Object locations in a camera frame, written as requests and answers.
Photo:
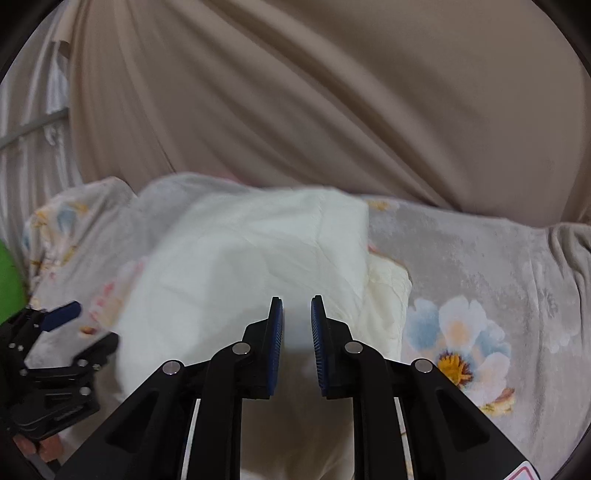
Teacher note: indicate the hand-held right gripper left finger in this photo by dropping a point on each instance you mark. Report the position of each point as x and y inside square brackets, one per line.
[276, 350]

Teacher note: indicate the sheer white curtain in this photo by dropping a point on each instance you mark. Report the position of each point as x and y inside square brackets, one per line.
[27, 184]

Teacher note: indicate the person's left hand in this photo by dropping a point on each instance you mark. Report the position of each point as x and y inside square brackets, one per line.
[46, 448]

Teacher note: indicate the cream quilted jacket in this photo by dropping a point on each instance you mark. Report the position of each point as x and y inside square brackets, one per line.
[240, 240]

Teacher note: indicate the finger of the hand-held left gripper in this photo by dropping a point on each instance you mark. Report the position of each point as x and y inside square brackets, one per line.
[62, 315]
[99, 350]

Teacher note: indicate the green cloth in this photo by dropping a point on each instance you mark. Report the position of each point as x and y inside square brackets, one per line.
[9, 277]

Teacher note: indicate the beige curtain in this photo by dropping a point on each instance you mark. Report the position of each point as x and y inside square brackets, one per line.
[323, 92]

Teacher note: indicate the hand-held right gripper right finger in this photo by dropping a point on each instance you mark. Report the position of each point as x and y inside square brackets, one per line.
[318, 350]

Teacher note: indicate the floral plush blanket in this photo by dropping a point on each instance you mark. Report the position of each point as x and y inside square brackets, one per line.
[461, 258]

